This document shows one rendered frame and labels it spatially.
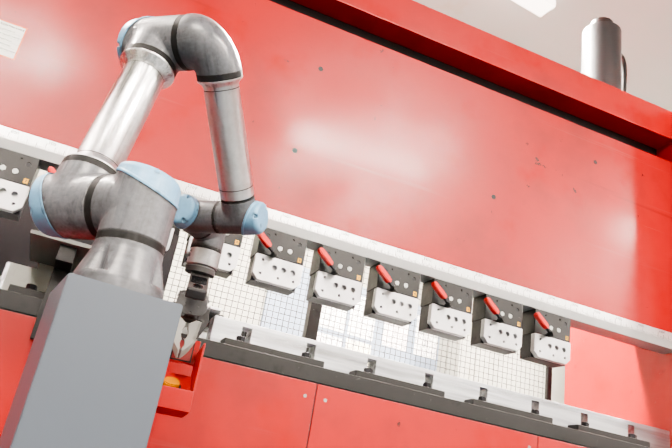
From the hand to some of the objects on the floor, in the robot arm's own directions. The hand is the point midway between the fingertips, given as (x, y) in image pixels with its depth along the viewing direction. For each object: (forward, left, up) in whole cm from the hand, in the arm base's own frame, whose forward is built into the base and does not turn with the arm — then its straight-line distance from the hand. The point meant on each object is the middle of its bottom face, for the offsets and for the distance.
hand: (179, 352), depth 159 cm
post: (+102, -81, -79) cm, 152 cm away
